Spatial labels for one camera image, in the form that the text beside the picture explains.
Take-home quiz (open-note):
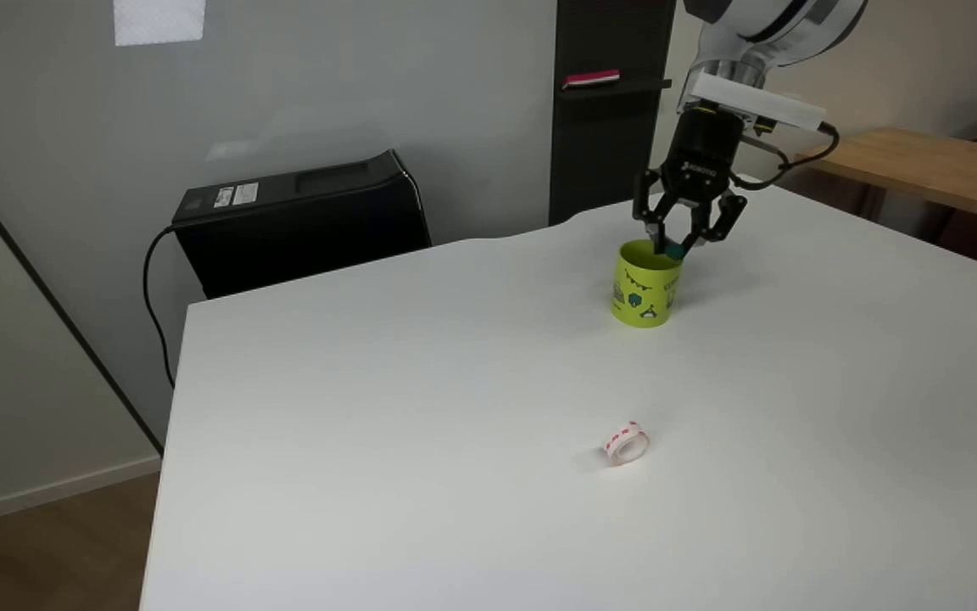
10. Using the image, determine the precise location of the pink item on cabinet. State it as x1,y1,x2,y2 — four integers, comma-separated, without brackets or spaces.
560,69,625,90

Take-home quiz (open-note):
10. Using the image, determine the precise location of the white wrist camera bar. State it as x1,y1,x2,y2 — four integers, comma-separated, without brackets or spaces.
688,69,839,133

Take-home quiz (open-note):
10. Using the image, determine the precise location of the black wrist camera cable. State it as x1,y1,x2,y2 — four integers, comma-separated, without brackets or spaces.
731,114,844,189

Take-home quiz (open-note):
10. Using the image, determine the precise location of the black tower power cable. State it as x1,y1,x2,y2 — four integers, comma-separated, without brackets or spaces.
140,220,182,388

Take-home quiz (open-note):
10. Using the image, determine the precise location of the white tape roll red print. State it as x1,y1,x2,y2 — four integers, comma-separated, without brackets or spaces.
596,417,652,468

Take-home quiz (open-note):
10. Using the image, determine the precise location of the green capped marker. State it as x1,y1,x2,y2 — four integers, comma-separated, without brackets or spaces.
654,220,692,270

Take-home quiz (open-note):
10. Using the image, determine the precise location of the dark tall cabinet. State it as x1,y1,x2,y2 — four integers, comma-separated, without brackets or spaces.
549,0,679,226

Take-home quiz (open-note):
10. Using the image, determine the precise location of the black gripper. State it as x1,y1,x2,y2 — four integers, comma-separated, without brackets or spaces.
631,99,753,257

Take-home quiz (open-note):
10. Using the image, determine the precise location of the large black computer tower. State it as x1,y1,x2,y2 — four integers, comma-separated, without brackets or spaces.
170,149,434,303

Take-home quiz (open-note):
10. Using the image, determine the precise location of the wooden desk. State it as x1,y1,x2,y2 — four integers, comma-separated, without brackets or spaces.
808,127,977,233

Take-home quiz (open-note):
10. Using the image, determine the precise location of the white paper sheet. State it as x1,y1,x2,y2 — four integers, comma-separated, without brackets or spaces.
110,0,211,51

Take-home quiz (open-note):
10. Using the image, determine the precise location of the yellow-green mug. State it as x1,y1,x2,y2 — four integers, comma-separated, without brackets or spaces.
607,233,684,334

